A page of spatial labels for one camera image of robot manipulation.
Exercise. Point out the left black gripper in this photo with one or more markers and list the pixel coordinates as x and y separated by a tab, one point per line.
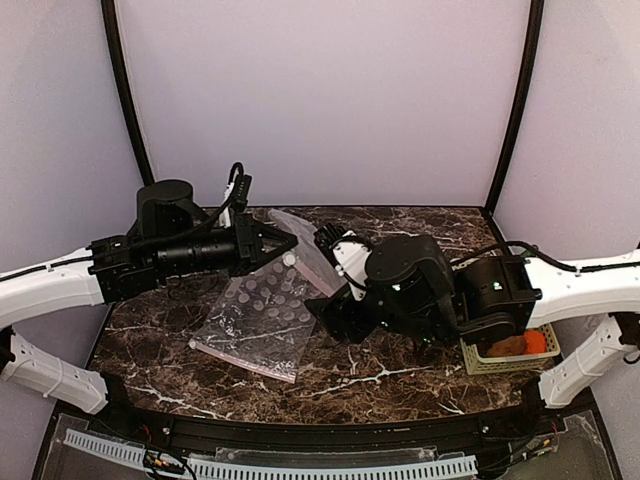
245	245

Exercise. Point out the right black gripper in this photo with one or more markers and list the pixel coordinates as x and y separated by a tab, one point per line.
342	310

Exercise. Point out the dotted zip bag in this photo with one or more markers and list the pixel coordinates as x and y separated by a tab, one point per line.
307	258

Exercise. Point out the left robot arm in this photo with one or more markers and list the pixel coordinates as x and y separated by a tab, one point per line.
172	237

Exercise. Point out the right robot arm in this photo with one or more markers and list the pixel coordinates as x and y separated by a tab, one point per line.
407	286

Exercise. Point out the lower clear zip bag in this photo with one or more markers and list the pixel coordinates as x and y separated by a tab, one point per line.
260	323

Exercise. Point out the pale green perforated basket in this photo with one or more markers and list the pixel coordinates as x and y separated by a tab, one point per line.
476	364

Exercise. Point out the brown potato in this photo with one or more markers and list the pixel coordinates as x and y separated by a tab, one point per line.
510	347

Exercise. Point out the small orange tangerine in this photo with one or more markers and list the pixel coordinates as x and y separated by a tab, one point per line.
535	342

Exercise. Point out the small electronics board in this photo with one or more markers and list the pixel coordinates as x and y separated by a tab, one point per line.
162	466

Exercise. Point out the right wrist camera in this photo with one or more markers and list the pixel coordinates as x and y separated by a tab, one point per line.
346	251

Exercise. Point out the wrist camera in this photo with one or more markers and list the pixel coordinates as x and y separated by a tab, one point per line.
236	194
346	251

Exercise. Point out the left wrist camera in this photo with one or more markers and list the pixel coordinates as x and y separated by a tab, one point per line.
236	194

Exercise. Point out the black front rail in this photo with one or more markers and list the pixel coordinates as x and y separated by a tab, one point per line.
332	413

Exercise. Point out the white slotted cable duct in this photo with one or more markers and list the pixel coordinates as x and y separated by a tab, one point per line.
253	464

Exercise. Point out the left black frame post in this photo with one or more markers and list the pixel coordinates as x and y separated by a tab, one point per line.
123	87

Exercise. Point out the black frame post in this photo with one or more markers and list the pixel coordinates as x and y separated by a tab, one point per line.
525	74
123	87

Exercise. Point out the right black frame post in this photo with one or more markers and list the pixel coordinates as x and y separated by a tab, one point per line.
525	74

